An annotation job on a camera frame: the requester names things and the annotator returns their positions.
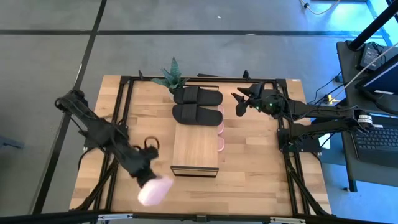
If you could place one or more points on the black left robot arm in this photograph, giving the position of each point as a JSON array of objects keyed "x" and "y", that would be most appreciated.
[{"x": 102, "y": 133}]

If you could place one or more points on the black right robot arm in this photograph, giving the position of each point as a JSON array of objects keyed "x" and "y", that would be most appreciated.
[{"x": 317, "y": 110}]

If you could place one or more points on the black laptop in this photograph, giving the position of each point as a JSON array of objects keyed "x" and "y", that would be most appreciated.
[{"x": 377, "y": 143}]

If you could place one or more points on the yellow plug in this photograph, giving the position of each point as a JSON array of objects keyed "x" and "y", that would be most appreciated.
[{"x": 331, "y": 100}]

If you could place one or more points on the black aluminium table frame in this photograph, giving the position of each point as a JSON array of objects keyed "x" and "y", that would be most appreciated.
[{"x": 230, "y": 79}]

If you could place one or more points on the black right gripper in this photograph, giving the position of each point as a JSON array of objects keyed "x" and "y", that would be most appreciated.
[{"x": 269, "y": 102}]

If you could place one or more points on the green plant in white pot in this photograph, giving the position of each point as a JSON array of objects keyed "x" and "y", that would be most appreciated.
[{"x": 173, "y": 77}]

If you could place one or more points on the black power adapter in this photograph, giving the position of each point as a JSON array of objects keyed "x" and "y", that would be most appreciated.
[{"x": 368, "y": 56}]

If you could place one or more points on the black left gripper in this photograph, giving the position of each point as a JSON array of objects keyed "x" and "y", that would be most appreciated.
[{"x": 141, "y": 161}]

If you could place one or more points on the dark monitor screen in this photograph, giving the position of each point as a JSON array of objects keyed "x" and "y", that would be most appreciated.
[{"x": 385, "y": 79}]

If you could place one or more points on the black frame clip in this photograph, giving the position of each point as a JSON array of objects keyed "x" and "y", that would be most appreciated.
[
  {"x": 246, "y": 75},
  {"x": 140, "y": 75}
]

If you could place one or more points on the dark side desk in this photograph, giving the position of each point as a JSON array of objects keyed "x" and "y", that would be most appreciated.
[{"x": 346, "y": 68}]

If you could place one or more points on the black slanted pole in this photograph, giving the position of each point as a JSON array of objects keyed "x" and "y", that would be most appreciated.
[{"x": 373, "y": 26}]

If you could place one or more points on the black-framed wooden shelf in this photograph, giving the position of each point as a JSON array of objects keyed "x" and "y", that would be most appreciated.
[{"x": 194, "y": 146}]

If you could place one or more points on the black crossbeam with silver brackets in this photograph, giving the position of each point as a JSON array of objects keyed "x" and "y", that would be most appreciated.
[{"x": 46, "y": 219}]

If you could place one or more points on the pink rubber slide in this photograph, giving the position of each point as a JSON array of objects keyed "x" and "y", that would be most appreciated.
[
  {"x": 155, "y": 193},
  {"x": 221, "y": 128},
  {"x": 221, "y": 144}
]

